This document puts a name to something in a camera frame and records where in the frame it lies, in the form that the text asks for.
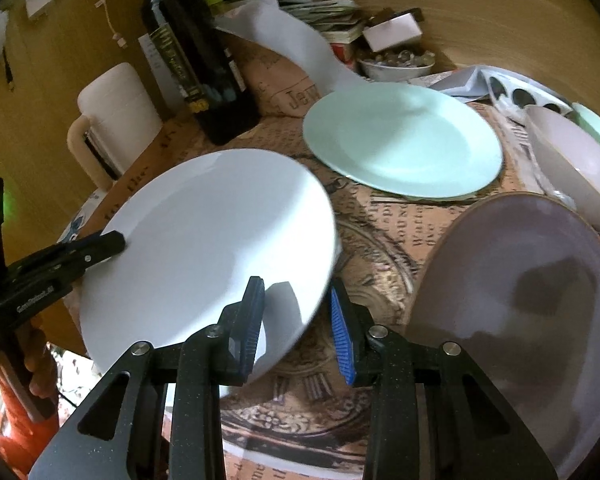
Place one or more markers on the red tin can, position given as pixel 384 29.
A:
pixel 344 57

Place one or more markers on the small white box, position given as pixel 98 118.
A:
pixel 392 32

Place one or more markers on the folded white paper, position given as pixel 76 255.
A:
pixel 460 82

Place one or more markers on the person's left hand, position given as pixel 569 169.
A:
pixel 40 360

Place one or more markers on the white plastic tray with holes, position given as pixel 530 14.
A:
pixel 505 90

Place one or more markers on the white plate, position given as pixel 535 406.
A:
pixel 205 235

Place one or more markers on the dark wine bottle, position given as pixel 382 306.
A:
pixel 190 60

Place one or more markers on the white paper sheet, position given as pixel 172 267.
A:
pixel 300 45

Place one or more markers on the newspaper print tablecloth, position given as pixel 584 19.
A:
pixel 380 230

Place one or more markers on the small bowl of beads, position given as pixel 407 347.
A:
pixel 395 71

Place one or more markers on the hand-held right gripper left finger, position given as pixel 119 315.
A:
pixel 250 332

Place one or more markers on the blue cartoon sticker card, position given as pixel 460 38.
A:
pixel 75 225

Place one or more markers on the mint green plate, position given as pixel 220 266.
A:
pixel 405 145

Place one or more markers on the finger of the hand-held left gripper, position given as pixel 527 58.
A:
pixel 90 250

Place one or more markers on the pile of printed papers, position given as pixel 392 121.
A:
pixel 325 15

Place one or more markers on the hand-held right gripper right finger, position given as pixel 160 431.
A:
pixel 340 335

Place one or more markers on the white bowl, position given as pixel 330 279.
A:
pixel 575 170

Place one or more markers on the orange clothing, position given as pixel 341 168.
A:
pixel 20 435

